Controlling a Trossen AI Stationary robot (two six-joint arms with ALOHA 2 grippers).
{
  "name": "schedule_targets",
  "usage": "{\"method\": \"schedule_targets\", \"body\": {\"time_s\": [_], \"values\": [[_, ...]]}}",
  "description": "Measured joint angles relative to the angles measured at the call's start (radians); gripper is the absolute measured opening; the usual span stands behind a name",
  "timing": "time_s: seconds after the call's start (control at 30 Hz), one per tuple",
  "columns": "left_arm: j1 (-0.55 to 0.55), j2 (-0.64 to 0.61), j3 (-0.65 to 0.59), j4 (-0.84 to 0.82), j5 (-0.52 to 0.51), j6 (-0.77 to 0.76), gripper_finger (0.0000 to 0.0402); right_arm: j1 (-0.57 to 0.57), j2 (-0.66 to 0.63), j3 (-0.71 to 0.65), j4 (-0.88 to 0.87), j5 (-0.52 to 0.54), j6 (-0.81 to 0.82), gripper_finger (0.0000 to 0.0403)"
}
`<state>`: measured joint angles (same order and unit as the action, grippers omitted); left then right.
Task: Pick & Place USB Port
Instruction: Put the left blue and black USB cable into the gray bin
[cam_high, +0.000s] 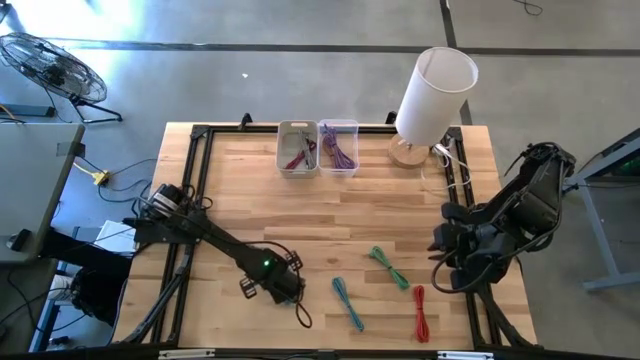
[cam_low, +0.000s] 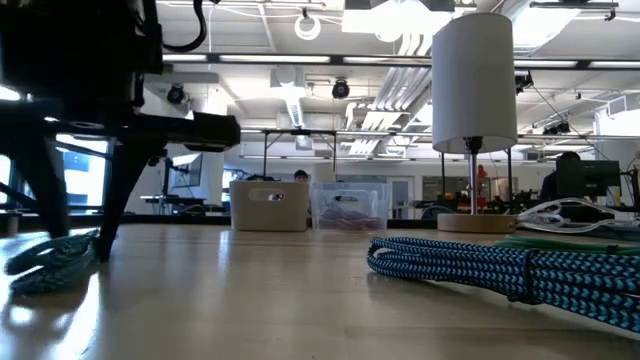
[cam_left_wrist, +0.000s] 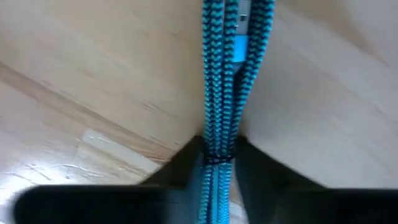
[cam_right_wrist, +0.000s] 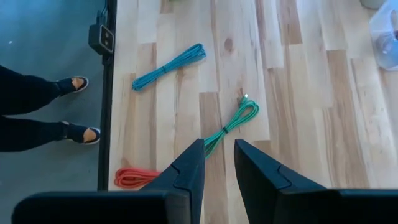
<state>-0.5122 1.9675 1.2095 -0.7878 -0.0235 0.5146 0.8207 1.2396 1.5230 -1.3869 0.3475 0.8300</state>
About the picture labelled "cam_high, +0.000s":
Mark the grey side table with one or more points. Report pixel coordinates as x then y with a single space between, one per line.
30 180

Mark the grey power strip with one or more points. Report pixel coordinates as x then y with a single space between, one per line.
30 110

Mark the white paper sheet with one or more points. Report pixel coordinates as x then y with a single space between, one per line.
112 237

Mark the grey metal desk frame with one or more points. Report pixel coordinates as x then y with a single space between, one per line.
597 235

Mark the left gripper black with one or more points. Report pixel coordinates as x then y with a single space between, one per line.
275 280

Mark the white plastic bin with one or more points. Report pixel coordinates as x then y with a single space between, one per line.
286 145

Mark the black table clamp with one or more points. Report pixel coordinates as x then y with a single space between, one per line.
390 118
245 121

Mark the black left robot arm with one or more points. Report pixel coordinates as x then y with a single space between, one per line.
215 235

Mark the black floor fan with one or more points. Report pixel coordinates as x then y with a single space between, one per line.
55 70

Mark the yellow power plug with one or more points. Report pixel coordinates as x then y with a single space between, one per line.
101 177

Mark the white label plate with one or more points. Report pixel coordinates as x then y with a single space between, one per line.
465 355
185 354

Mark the small black device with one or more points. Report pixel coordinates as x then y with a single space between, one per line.
20 240

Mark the wooden lamp with white shade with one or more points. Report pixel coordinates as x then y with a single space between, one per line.
435 95

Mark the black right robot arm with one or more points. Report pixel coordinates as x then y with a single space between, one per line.
535 200

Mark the clear plastic bin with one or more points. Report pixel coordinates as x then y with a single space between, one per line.
350 135

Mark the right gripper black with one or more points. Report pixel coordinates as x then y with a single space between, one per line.
475 250

